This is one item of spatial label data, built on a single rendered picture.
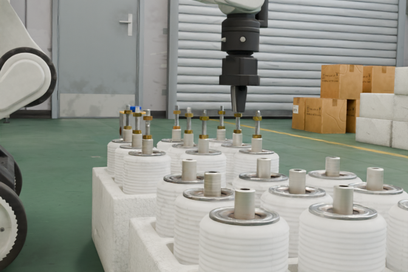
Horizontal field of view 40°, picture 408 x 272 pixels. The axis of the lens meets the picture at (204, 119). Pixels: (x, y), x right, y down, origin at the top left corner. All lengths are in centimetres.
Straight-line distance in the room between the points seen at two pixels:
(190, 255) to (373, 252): 21
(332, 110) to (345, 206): 429
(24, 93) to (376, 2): 665
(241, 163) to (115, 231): 30
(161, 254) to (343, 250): 23
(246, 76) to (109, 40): 512
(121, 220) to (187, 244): 38
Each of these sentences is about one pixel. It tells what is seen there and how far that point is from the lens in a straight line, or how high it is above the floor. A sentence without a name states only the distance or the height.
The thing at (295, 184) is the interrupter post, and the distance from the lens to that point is 75.
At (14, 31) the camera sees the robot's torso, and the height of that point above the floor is 51.
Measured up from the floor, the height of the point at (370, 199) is 25.
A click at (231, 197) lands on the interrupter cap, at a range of 69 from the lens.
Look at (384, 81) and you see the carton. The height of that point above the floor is 47.
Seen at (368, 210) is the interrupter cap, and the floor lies 25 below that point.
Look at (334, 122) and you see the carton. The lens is 494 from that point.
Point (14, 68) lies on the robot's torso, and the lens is 134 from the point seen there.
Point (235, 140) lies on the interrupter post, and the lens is 129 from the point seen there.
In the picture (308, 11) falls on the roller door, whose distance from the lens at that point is 712.
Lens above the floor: 39
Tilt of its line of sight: 3 degrees down
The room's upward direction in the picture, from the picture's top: 1 degrees clockwise
